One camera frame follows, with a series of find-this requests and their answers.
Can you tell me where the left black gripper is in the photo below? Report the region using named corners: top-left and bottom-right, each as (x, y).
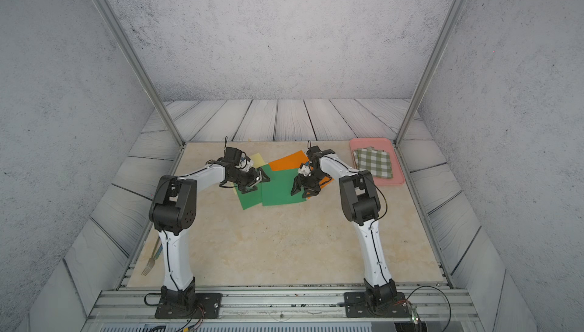
top-left (230, 166), bottom-right (272, 194)

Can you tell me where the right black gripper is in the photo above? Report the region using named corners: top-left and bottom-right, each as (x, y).
top-left (290, 171), bottom-right (326, 197)

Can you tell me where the yellow paper sheet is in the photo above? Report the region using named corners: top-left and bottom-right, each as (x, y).
top-left (249, 153), bottom-right (266, 169)

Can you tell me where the green paper sheet front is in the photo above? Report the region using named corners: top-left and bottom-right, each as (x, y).
top-left (261, 165), bottom-right (306, 207)

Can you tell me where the green paper sheet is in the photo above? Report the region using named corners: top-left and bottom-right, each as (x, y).
top-left (261, 165), bottom-right (306, 207)
top-left (235, 184), bottom-right (262, 210)

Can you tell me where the orange paper sheet back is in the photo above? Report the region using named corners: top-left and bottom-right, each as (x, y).
top-left (269, 151), bottom-right (309, 172)

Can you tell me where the orange paper sheet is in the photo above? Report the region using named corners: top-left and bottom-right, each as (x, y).
top-left (305, 169), bottom-right (333, 190)
top-left (269, 151), bottom-right (309, 172)

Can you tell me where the orange paper sheet front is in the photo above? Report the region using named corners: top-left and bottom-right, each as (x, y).
top-left (305, 169), bottom-right (333, 190)

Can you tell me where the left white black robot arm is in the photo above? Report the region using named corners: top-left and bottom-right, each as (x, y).
top-left (149, 159), bottom-right (271, 312)

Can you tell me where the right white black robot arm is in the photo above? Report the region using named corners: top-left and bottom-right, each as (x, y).
top-left (290, 146), bottom-right (404, 313)

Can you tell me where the green checkered cloth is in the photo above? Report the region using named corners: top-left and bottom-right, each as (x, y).
top-left (353, 147), bottom-right (393, 179)

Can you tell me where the pink plastic tray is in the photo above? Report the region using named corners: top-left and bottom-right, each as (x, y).
top-left (349, 138), bottom-right (405, 187)

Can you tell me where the iridescent blue knife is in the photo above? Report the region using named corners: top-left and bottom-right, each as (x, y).
top-left (154, 245), bottom-right (163, 260)

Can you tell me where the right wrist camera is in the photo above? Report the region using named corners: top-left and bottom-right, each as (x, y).
top-left (298, 162), bottom-right (312, 177)

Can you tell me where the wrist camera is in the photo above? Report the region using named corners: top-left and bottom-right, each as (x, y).
top-left (298, 162), bottom-right (312, 177)
top-left (237, 154), bottom-right (254, 172)

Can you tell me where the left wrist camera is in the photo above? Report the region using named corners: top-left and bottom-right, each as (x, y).
top-left (237, 154), bottom-right (254, 172)

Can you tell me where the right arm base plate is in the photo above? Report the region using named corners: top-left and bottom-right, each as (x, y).
top-left (342, 291), bottom-right (411, 318)

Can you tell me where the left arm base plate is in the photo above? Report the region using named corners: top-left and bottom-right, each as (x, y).
top-left (155, 291), bottom-right (223, 319)

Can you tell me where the aluminium front rail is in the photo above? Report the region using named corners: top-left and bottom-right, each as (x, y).
top-left (83, 284), bottom-right (484, 331)

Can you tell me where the right aluminium frame post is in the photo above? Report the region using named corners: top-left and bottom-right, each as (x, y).
top-left (394, 0), bottom-right (467, 148)

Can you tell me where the aluminium frame post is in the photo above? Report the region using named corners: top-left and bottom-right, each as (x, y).
top-left (92, 0), bottom-right (186, 149)
top-left (394, 0), bottom-right (467, 148)

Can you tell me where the left aluminium frame post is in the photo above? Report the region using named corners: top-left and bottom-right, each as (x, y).
top-left (92, 0), bottom-right (186, 149)

